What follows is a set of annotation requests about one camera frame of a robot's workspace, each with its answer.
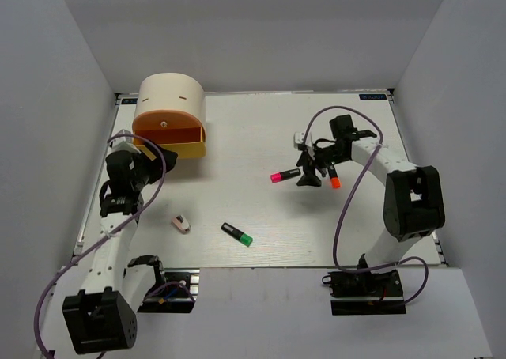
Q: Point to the cream cylindrical desk organizer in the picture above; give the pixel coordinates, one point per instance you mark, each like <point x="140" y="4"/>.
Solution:
<point x="171" y="112"/>

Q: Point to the blue logo sticker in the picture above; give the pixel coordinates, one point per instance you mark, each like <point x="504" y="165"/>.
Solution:
<point x="129" y="100"/>
<point x="372" y="96"/>

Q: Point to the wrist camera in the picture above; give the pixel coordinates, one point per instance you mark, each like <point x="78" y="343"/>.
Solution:
<point x="303" y="142"/>
<point x="123" y="141"/>

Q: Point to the green cap black highlighter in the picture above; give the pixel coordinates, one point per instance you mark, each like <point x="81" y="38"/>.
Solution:
<point x="237" y="234"/>

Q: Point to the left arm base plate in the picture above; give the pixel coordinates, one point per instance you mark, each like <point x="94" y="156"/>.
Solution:
<point x="178" y="297"/>

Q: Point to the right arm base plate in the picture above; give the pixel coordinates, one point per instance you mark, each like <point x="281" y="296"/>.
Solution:
<point x="365" y="294"/>

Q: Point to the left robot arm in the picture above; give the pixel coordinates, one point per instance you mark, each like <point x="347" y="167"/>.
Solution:
<point x="101" y="317"/>

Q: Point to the blue logo sticker right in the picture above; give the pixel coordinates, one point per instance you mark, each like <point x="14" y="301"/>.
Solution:
<point x="372" y="96"/>

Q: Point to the blue logo sticker left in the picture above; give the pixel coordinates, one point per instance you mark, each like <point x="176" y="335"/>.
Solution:
<point x="129" y="100"/>

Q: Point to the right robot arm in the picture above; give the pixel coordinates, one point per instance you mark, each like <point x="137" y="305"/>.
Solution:
<point x="413" y="205"/>

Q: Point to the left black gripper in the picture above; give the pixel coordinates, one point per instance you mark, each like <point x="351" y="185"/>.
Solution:
<point x="157" y="165"/>

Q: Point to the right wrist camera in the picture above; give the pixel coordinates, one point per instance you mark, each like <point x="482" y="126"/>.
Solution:
<point x="303" y="142"/>

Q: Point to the pink cap black highlighter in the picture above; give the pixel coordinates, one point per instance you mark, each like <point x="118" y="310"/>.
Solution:
<point x="285" y="175"/>

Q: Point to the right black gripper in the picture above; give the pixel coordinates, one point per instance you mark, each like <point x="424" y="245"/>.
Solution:
<point x="310" y="160"/>

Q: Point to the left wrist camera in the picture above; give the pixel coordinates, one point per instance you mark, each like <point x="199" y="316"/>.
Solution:
<point x="123" y="141"/>

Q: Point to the orange cap black highlighter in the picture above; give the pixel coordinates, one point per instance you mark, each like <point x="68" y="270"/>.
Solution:
<point x="334" y="177"/>

